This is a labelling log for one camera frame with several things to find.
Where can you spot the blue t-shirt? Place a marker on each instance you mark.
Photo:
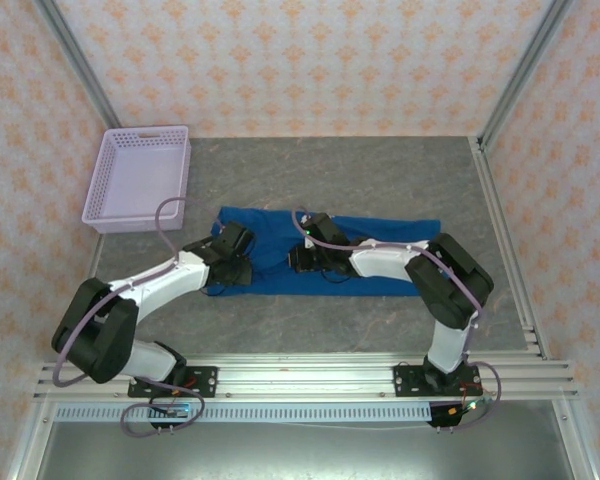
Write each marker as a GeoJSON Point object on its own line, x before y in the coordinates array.
{"type": "Point", "coordinates": [390, 230]}

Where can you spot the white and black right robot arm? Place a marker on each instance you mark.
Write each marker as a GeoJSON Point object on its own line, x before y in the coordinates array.
{"type": "Point", "coordinates": [380, 260]}

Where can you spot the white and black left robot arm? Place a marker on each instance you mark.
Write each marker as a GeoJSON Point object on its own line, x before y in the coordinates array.
{"type": "Point", "coordinates": [170, 280]}

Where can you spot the lavender perforated plastic basket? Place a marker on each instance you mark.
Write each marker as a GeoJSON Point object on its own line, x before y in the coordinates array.
{"type": "Point", "coordinates": [135, 175]}

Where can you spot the small circuit board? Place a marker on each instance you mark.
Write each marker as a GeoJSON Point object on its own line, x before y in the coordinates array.
{"type": "Point", "coordinates": [177, 411]}
{"type": "Point", "coordinates": [472, 406]}

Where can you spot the grey metal panel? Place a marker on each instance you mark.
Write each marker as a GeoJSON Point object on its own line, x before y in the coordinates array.
{"type": "Point", "coordinates": [305, 450]}

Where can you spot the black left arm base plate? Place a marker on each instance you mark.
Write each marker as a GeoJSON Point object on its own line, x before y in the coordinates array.
{"type": "Point", "coordinates": [205, 375]}

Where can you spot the aluminium side rail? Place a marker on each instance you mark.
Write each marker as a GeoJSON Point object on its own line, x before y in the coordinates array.
{"type": "Point", "coordinates": [484, 165]}
{"type": "Point", "coordinates": [95, 250]}

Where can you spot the aluminium mounting rail beam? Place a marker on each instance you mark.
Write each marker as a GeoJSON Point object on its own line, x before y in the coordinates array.
{"type": "Point", "coordinates": [305, 375]}

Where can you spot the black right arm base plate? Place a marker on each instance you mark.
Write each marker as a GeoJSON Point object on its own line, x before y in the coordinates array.
{"type": "Point", "coordinates": [405, 375]}

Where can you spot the aluminium frame post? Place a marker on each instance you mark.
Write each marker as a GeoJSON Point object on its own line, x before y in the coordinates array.
{"type": "Point", "coordinates": [525, 65]}
{"type": "Point", "coordinates": [80, 65]}

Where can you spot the aluminium lower frame rail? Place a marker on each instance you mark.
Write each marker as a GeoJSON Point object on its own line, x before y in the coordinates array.
{"type": "Point", "coordinates": [577, 440]}
{"type": "Point", "coordinates": [30, 445]}

